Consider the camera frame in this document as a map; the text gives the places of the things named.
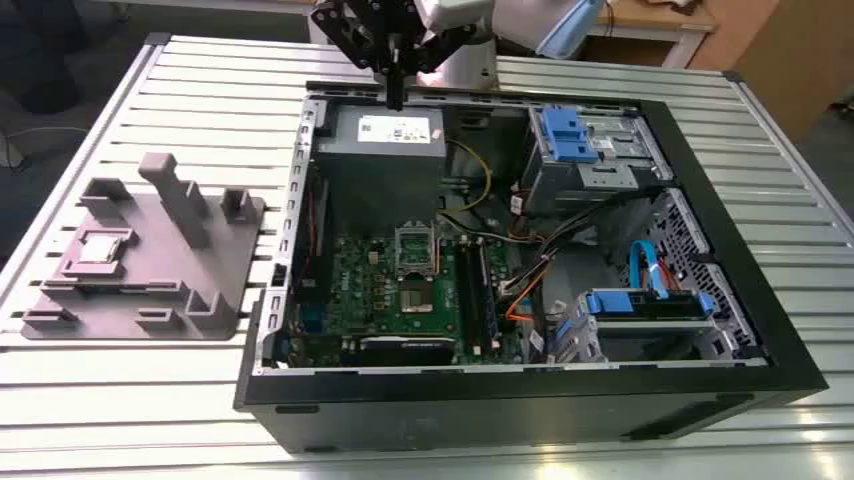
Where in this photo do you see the hard disk in blue carrier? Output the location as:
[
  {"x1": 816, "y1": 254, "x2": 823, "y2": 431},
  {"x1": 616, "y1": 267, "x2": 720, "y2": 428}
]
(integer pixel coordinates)
[{"x1": 581, "y1": 291, "x2": 714, "y2": 322}]

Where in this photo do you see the grey power supply unit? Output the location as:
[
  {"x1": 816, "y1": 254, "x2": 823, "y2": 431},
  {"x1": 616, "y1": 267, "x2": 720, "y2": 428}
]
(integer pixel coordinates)
[{"x1": 311, "y1": 103, "x2": 448, "y2": 229}]

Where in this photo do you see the green RAM stick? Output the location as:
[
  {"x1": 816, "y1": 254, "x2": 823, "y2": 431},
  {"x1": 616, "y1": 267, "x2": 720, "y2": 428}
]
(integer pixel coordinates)
[{"x1": 74, "y1": 283, "x2": 154, "y2": 295}]

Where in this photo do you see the blue plastic drive bracket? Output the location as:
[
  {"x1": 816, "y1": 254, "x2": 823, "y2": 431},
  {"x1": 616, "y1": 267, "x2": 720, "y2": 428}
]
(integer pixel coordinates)
[{"x1": 542, "y1": 107, "x2": 601, "y2": 165}]

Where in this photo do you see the blue data wire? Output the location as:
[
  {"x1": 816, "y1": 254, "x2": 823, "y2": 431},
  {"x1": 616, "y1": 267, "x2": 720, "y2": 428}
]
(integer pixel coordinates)
[{"x1": 629, "y1": 239, "x2": 677, "y2": 301}]

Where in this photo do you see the wooden cabinet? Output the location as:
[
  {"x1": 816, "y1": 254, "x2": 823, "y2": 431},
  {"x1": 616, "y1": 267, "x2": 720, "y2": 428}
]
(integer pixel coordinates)
[{"x1": 686, "y1": 0, "x2": 854, "y2": 144}]

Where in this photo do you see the silver drive cage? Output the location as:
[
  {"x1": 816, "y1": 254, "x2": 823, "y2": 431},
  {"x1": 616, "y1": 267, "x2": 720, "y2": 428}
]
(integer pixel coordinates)
[{"x1": 522, "y1": 103, "x2": 676, "y2": 214}]

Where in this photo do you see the wooden desk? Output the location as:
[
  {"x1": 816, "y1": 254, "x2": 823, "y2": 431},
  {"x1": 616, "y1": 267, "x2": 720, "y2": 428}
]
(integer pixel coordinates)
[{"x1": 590, "y1": 0, "x2": 721, "y2": 69}]

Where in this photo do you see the white desk frame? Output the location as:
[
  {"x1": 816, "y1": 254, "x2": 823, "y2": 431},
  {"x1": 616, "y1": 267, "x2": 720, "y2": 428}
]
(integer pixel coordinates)
[{"x1": 93, "y1": 0, "x2": 333, "y2": 45}]

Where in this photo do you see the CPU socket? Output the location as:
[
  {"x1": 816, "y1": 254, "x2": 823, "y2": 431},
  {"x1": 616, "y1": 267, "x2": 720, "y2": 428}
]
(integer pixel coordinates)
[{"x1": 398, "y1": 277, "x2": 438, "y2": 315}]

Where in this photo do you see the dark office chair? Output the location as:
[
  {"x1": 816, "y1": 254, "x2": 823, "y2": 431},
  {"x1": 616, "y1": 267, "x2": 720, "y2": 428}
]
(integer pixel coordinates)
[{"x1": 0, "y1": 0, "x2": 93, "y2": 116}]

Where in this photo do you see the silver CPU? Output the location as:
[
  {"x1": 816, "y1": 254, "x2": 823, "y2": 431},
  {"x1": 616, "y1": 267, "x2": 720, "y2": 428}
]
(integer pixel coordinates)
[{"x1": 74, "y1": 233, "x2": 127, "y2": 265}]

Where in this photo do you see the silver disk bay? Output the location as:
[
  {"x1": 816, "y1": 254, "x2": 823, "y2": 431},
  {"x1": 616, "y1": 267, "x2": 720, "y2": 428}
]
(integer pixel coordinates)
[{"x1": 545, "y1": 288, "x2": 753, "y2": 365}]

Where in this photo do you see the orange wire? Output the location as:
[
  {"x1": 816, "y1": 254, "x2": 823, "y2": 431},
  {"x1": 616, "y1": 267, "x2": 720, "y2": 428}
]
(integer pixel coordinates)
[{"x1": 504, "y1": 293, "x2": 536, "y2": 324}]

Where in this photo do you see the grey parts rack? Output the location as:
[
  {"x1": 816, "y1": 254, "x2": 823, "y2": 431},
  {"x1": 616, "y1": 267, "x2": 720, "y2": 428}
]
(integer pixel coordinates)
[{"x1": 19, "y1": 152, "x2": 270, "y2": 342}]

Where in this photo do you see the metal socket cover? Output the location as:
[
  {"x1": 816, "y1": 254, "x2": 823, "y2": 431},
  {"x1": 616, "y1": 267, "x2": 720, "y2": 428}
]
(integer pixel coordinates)
[{"x1": 396, "y1": 218, "x2": 441, "y2": 277}]

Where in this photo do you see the black PC case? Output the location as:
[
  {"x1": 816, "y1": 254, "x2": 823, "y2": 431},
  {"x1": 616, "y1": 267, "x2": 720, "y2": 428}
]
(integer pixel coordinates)
[{"x1": 231, "y1": 78, "x2": 831, "y2": 455}]

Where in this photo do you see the yellow wire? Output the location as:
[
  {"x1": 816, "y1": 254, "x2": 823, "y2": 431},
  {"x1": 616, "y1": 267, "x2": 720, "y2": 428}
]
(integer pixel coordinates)
[{"x1": 437, "y1": 138, "x2": 494, "y2": 216}]

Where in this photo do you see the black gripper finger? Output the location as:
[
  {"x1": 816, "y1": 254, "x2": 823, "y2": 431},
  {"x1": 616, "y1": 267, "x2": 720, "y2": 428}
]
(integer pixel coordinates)
[
  {"x1": 310, "y1": 0, "x2": 397, "y2": 110},
  {"x1": 394, "y1": 27, "x2": 477, "y2": 110}
]

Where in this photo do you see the white stand foot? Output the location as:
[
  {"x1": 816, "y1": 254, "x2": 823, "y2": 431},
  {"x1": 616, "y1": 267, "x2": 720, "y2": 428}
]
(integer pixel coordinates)
[{"x1": 0, "y1": 130, "x2": 29, "y2": 171}]

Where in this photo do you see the multicolour wire bundle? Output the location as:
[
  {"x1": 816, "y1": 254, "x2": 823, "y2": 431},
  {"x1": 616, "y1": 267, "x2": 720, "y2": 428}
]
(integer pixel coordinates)
[{"x1": 440, "y1": 212, "x2": 546, "y2": 246}]

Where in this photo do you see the black RAM slot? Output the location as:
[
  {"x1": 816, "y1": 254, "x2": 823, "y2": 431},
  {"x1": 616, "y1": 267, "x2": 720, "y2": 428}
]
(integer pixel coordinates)
[
  {"x1": 474, "y1": 237, "x2": 504, "y2": 351},
  {"x1": 457, "y1": 237, "x2": 484, "y2": 354}
]

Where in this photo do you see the black graphics card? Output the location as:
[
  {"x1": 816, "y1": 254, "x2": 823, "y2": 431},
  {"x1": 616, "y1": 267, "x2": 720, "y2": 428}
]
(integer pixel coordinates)
[{"x1": 338, "y1": 333, "x2": 461, "y2": 367}]

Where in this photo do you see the blue flat wire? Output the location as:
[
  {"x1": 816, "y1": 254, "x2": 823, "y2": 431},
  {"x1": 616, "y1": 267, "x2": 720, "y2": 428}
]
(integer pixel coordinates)
[{"x1": 544, "y1": 317, "x2": 580, "y2": 365}]

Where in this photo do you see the green motherboard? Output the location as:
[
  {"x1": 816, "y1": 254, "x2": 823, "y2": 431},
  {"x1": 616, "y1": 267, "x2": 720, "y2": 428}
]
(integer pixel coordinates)
[{"x1": 286, "y1": 234, "x2": 536, "y2": 367}]

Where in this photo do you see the black wire bundle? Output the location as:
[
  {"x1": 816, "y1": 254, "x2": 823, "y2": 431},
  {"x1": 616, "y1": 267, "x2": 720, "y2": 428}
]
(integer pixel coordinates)
[{"x1": 537, "y1": 187, "x2": 673, "y2": 261}]

